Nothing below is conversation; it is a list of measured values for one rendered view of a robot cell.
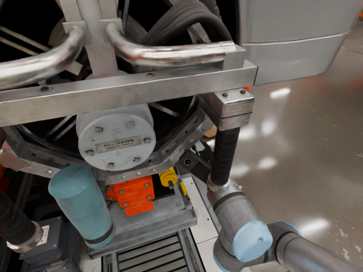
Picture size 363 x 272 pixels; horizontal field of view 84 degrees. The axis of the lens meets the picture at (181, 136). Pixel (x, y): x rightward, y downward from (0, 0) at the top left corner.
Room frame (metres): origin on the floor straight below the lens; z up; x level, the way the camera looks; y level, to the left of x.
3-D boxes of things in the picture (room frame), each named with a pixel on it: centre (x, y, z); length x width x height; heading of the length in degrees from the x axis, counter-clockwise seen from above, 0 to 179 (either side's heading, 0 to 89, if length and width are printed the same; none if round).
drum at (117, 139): (0.35, 0.14, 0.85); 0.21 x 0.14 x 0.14; 18
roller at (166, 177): (0.55, 0.08, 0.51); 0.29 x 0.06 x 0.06; 18
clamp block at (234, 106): (0.28, -0.06, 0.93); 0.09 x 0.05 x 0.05; 18
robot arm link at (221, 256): (0.22, -0.15, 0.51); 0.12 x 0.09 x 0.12; 102
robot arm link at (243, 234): (0.23, -0.14, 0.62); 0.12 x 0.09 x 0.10; 18
